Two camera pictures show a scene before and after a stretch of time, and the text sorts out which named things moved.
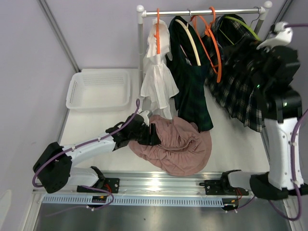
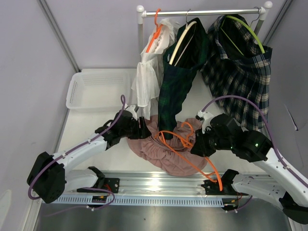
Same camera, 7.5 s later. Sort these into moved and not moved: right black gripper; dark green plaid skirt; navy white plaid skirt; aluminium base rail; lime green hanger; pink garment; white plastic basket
Moved: dark green plaid skirt; right black gripper
Not moved: aluminium base rail; lime green hanger; white plastic basket; navy white plaid skirt; pink garment
